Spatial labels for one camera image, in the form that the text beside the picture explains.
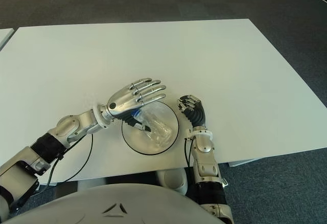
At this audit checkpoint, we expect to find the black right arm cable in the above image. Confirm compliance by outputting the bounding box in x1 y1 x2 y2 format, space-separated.
184 138 196 168

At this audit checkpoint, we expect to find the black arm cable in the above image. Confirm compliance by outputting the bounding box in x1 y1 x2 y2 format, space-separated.
47 133 94 187
184 138 196 168

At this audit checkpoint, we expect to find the clear water bottle blue cap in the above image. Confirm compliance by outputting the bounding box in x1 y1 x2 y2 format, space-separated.
130 107 176 148

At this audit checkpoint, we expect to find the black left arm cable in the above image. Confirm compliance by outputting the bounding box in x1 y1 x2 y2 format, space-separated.
47 133 94 187

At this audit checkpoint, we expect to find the grey robot torso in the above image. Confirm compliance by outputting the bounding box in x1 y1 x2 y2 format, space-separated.
7 183 225 224

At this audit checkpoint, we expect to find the grey robot leg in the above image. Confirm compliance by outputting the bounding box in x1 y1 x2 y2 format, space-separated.
157 169 190 196

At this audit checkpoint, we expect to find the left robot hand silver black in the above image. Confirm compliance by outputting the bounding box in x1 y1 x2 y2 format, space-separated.
98 77 167 133

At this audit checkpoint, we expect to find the white plate black rim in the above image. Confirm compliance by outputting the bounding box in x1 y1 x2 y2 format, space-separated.
121 100 179 155

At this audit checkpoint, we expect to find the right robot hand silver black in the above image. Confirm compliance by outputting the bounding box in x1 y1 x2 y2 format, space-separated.
176 95 206 128

